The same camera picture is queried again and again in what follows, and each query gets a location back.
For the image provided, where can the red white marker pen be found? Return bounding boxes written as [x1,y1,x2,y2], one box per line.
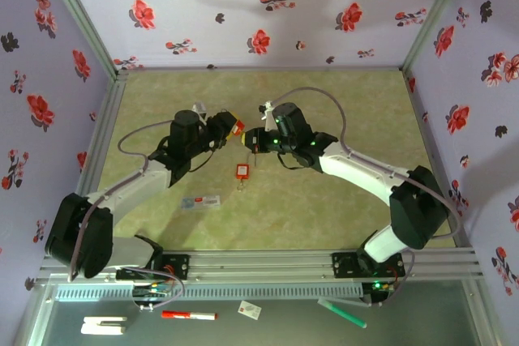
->
[161,310,219,321]

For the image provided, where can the black controller box green light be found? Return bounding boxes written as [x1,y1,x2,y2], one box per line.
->
[362,279,397,307]

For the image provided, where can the small white printed card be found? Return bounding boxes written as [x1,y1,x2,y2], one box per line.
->
[238,300,263,319]

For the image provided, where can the green controller circuit board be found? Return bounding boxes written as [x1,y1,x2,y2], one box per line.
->
[132,280,171,301]

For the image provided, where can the thin aluminium back rail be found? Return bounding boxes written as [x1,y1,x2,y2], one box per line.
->
[117,65,406,73]

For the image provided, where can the white plastic block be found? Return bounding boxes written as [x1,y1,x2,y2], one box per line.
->
[80,315,129,337]

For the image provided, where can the aluminium corner post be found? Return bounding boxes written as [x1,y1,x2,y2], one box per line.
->
[36,0,129,79]
[399,0,478,78]

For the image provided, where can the aluminium side rail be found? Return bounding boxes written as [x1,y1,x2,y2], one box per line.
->
[62,72,129,254]
[403,68,478,250]

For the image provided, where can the slotted grey cable duct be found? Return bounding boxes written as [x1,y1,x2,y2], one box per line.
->
[54,283,364,302]

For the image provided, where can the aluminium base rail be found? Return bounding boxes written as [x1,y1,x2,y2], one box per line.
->
[38,246,486,284]

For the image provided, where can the green marker pen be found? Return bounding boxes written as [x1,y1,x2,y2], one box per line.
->
[317,297,368,329]

